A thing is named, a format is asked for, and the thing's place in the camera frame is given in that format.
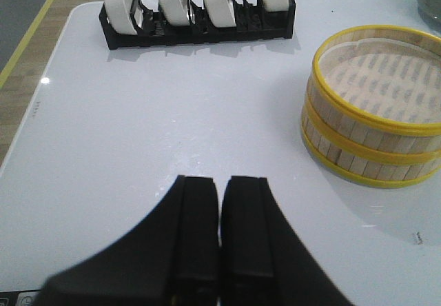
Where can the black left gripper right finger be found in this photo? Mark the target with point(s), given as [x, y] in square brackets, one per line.
[263, 260]

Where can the bamboo steamer basket yellow rims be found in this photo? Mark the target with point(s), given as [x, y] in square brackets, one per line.
[372, 174]

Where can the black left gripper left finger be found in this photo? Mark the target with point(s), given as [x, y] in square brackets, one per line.
[170, 258]

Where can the white steamer cloth liner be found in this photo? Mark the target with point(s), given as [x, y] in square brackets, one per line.
[388, 78]

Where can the black bowl rack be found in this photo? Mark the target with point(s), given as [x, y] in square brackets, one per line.
[253, 22]

